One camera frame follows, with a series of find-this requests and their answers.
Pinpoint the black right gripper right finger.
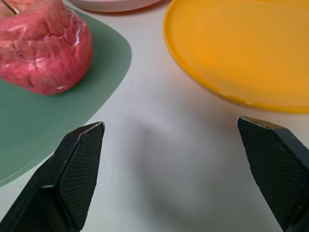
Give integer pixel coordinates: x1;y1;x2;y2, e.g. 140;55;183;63
236;116;309;232

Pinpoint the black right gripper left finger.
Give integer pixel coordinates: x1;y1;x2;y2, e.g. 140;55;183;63
0;121;106;232

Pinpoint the green plate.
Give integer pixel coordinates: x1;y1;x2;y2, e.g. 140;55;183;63
0;6;132;188

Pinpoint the yellow plate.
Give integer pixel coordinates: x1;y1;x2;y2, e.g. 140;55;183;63
163;0;309;114

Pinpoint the pink plate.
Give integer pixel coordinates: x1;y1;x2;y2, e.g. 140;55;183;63
66;0;164;12

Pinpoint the pink wrapped meat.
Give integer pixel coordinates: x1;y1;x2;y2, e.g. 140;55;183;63
0;0;94;95

